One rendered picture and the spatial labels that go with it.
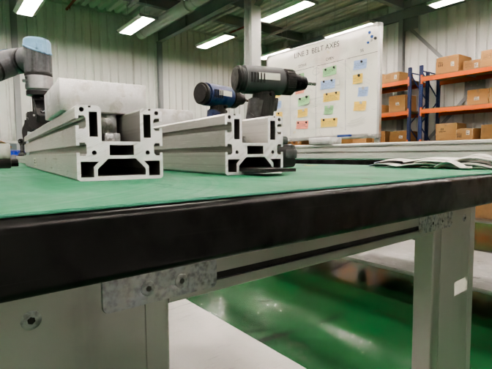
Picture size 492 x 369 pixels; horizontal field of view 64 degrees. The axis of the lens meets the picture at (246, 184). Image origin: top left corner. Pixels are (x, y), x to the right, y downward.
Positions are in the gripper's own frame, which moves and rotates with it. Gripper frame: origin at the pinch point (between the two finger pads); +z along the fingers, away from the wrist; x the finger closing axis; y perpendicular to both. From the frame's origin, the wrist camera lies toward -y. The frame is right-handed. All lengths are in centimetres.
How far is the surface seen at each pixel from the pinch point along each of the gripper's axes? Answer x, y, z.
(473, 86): -1008, 396, -168
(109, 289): 5, -99, 10
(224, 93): -40, -39, -17
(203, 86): -34, -39, -18
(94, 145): 3, -84, -2
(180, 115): -22, -52, -9
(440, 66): -921, 432, -213
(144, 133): -4, -82, -4
